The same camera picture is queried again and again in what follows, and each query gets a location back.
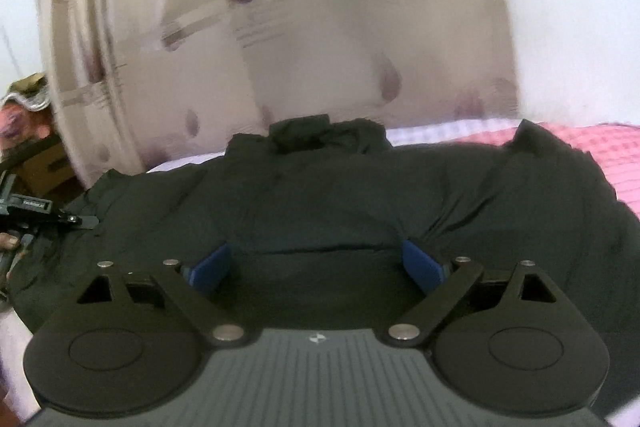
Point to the pink checkered bed sheet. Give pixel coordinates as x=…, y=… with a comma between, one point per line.
x=575, y=146

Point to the cluttered items beside bed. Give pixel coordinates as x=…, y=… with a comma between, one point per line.
x=30, y=145

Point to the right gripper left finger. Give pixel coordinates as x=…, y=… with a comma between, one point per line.
x=183, y=291

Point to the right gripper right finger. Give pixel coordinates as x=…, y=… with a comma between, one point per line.
x=455, y=287

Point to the black jacket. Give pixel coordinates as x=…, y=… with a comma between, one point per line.
x=325, y=216

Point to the leaf print curtain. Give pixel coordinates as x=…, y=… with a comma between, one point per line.
x=135, y=83

